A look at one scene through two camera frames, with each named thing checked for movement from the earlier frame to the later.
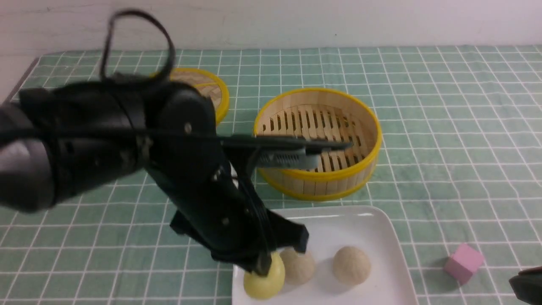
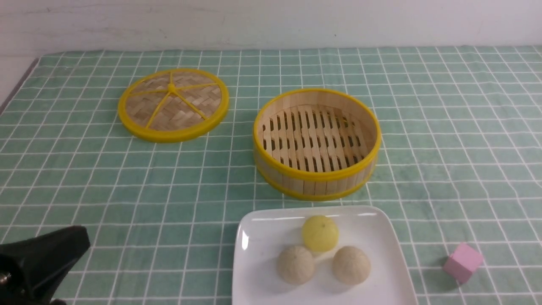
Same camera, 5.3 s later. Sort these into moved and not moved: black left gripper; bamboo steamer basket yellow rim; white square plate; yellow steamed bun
Moved: black left gripper; yellow steamed bun
Not moved: bamboo steamer basket yellow rim; white square plate
